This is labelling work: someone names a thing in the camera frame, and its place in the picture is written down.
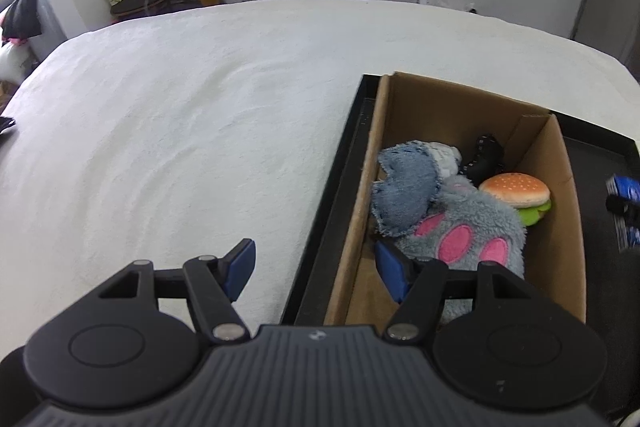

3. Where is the grey paw plush toy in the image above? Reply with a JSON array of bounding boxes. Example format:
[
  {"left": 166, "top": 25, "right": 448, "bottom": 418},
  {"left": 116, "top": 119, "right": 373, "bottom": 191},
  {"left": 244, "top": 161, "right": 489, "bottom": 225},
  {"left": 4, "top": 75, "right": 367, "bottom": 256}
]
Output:
[{"left": 395, "top": 174, "right": 528, "bottom": 323}]

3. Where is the black cloth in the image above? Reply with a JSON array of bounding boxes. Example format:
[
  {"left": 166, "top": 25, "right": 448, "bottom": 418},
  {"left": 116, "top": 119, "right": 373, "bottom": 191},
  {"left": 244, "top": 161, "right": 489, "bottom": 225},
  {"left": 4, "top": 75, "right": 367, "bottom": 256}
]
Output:
[{"left": 0, "top": 0, "right": 43, "bottom": 45}]

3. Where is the blue denim soft toy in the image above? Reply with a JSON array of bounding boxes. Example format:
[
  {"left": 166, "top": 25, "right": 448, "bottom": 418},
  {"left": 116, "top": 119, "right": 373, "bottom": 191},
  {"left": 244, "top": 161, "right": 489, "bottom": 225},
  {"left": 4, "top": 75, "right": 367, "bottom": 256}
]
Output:
[{"left": 371, "top": 139, "right": 463, "bottom": 239}]

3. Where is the black tray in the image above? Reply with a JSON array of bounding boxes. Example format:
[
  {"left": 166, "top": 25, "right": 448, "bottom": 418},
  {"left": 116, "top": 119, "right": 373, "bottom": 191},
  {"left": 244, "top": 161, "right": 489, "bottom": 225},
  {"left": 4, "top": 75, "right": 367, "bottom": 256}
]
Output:
[{"left": 280, "top": 73, "right": 640, "bottom": 423}]

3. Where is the burger plush toy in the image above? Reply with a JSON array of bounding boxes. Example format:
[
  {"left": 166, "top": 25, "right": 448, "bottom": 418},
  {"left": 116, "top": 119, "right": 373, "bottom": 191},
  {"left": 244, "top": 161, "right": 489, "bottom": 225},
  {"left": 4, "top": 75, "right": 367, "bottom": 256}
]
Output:
[{"left": 478, "top": 172, "right": 553, "bottom": 228}]

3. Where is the black soft toy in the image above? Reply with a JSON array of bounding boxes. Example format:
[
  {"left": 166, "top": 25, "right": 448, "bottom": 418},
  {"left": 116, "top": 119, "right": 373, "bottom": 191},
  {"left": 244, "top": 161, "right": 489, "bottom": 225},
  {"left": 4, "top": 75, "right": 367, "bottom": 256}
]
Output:
[{"left": 459, "top": 134, "right": 505, "bottom": 182}]

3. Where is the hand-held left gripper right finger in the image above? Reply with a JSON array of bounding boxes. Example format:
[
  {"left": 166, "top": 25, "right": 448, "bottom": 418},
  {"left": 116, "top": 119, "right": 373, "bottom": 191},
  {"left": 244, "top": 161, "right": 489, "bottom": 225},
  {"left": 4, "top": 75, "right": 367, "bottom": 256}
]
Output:
[{"left": 375, "top": 239, "right": 546, "bottom": 344}]

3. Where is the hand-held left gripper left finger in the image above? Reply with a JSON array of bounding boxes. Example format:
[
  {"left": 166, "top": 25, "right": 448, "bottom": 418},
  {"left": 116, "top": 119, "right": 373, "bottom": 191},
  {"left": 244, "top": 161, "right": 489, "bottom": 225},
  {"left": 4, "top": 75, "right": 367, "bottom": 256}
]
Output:
[{"left": 97, "top": 238, "right": 257, "bottom": 344}]

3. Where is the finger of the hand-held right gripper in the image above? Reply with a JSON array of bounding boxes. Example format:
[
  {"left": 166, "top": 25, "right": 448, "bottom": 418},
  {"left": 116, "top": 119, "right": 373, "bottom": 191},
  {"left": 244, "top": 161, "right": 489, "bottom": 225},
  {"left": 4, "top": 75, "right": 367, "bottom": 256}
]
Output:
[{"left": 606, "top": 195, "right": 640, "bottom": 229}]

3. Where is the brown cardboard box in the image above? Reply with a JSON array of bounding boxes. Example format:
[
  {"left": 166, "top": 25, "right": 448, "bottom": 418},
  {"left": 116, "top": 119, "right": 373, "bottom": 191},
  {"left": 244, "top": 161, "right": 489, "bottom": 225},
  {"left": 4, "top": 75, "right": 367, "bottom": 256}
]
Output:
[{"left": 324, "top": 71, "right": 587, "bottom": 327}]

